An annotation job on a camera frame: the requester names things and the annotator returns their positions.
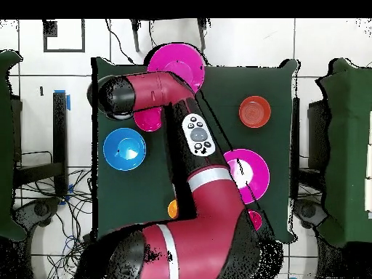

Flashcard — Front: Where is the small crimson bowl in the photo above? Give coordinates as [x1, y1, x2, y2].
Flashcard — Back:
[133, 106, 163, 132]

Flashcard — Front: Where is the blue bowl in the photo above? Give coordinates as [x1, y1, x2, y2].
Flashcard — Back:
[102, 127, 147, 171]

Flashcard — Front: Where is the large pink bowl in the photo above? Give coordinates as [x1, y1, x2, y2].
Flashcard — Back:
[146, 43, 206, 94]
[222, 148, 270, 205]

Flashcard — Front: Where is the orange bowl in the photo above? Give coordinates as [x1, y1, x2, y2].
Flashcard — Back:
[238, 95, 272, 129]

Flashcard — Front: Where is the orange cup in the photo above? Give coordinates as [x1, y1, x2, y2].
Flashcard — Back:
[167, 198, 179, 220]

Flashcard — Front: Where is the dark green table cloth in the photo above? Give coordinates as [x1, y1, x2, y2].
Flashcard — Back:
[91, 57, 300, 243]

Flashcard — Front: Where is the crimson cup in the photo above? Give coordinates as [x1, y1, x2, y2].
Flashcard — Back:
[247, 209, 263, 232]

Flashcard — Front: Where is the black stand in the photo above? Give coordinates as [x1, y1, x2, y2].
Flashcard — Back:
[12, 91, 69, 198]
[291, 97, 301, 201]

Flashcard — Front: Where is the black tripod leg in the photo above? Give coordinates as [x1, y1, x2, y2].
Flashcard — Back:
[197, 18, 211, 52]
[129, 19, 141, 53]

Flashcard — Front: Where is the blue tape piece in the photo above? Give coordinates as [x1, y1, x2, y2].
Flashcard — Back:
[54, 89, 72, 112]

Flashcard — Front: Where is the neighbouring green covered table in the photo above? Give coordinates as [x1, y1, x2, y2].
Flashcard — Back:
[316, 57, 372, 248]
[0, 49, 28, 242]

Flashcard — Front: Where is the black cable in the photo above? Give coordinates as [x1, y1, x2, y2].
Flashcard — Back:
[105, 19, 135, 65]

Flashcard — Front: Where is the tangle of cables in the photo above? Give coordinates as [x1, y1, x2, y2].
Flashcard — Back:
[14, 168, 94, 279]

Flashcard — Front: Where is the black square floor frame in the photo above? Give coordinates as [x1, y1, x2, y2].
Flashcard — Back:
[42, 19, 86, 53]

